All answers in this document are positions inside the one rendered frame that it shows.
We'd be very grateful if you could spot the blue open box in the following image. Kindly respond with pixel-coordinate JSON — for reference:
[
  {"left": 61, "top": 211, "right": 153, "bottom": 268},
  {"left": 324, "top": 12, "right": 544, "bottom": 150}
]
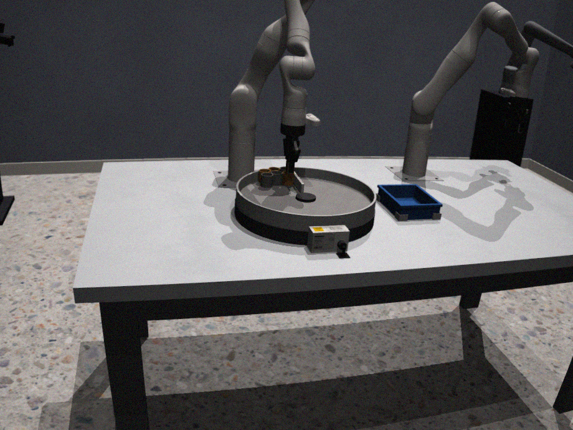
[{"left": 377, "top": 184, "right": 443, "bottom": 220}]

